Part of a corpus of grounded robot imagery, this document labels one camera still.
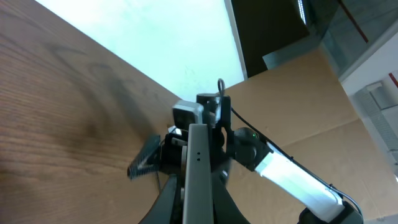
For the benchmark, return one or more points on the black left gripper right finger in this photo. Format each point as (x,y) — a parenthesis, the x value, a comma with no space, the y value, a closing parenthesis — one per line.
(224,207)

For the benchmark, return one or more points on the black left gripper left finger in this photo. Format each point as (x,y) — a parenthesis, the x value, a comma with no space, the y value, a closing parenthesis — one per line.
(167,208)

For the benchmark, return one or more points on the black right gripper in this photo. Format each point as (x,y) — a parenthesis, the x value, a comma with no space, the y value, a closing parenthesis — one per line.
(146,161)

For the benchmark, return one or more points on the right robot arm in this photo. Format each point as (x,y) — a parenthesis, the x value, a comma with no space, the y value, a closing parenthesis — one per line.
(323,202)

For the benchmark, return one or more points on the brown cardboard box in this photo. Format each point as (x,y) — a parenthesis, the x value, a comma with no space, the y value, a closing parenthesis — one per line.
(303,108)

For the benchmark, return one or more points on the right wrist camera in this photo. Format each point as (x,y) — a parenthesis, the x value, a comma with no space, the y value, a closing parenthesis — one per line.
(186,113)

